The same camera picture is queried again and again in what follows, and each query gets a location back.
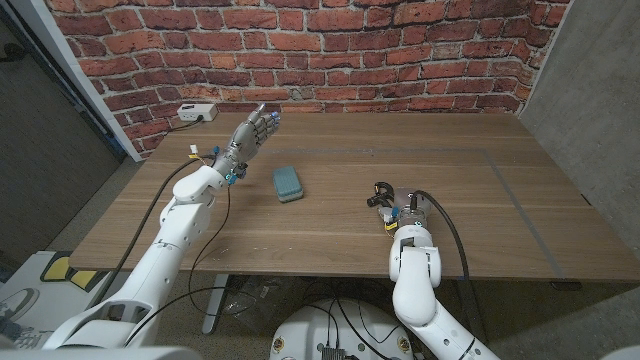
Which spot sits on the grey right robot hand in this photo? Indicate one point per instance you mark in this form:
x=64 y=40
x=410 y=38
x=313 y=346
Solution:
x=412 y=210

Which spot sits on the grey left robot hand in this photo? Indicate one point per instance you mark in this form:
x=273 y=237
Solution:
x=247 y=140

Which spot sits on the black grip strengthener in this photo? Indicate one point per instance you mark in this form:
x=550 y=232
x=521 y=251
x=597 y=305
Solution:
x=375 y=201

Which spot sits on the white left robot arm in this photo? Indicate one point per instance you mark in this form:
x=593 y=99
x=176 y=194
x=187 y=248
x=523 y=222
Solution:
x=170 y=235

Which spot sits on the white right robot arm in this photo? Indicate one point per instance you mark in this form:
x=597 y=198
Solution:
x=415 y=280

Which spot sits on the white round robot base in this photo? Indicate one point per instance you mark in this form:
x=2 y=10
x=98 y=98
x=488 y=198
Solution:
x=305 y=330

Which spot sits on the white power strip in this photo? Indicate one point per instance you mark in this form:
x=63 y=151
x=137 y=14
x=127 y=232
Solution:
x=197 y=111

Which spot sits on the teal rectangular sponge block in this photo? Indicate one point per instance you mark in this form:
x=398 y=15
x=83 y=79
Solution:
x=287 y=182

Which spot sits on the red brick print backdrop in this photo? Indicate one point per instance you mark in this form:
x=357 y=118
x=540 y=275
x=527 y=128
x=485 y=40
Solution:
x=325 y=60

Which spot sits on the white table leg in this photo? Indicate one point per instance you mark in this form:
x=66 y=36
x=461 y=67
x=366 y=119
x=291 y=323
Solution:
x=215 y=305

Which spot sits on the dark door panel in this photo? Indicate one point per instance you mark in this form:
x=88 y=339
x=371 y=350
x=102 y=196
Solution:
x=45 y=150

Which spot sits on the white floor plate yellow marks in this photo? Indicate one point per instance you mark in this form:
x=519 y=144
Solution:
x=30 y=280

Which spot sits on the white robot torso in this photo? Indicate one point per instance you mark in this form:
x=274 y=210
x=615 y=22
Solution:
x=100 y=354

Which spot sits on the white door frame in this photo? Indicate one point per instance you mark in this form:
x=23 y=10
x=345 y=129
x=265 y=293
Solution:
x=65 y=65

